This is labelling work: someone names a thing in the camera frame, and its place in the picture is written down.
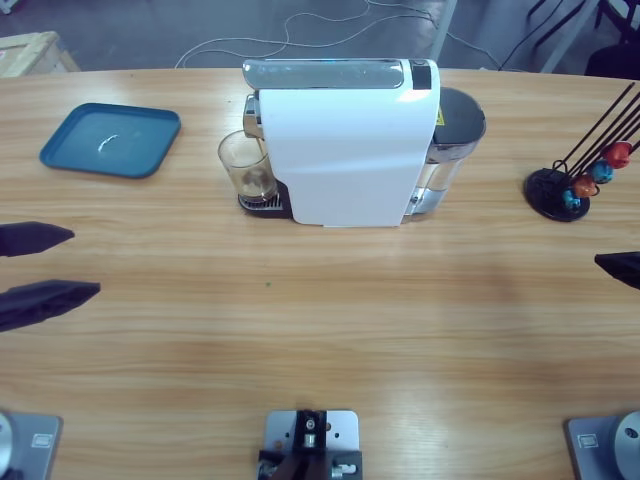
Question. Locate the clear drinking glass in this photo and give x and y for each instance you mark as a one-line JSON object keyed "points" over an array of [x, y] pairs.
{"points": [[245, 170]]}

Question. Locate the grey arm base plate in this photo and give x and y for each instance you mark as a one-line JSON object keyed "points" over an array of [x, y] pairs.
{"points": [[35, 445], [595, 445]]}

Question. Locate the black capsule holder stand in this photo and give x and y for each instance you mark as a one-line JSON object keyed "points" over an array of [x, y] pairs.
{"points": [[542, 185]]}

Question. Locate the light wooden crate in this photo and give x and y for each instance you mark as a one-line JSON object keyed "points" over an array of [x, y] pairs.
{"points": [[30, 52]]}

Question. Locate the black chair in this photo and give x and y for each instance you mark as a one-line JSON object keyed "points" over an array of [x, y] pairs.
{"points": [[615, 60]]}

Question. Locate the blue coffee capsule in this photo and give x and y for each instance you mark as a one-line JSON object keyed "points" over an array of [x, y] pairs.
{"points": [[600, 171], [570, 199]]}

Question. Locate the centre metal mount base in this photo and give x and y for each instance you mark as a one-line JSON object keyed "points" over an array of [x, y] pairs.
{"points": [[340, 430]]}

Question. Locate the blue plastic tray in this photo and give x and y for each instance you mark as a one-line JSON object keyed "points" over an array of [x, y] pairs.
{"points": [[125, 150]]}

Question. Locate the white capsule coffee machine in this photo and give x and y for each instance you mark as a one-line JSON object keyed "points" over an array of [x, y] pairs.
{"points": [[345, 150]]}

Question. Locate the red coffee capsule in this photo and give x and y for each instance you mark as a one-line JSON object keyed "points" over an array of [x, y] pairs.
{"points": [[620, 154]]}

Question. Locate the white metal frame leg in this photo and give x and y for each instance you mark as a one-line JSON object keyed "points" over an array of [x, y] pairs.
{"points": [[442, 27], [570, 37]]}

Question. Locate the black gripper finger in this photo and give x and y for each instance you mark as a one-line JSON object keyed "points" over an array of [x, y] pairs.
{"points": [[625, 267], [30, 238], [45, 302]]}

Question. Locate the orange coffee capsule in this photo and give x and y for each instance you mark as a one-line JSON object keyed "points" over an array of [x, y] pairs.
{"points": [[584, 186]]}

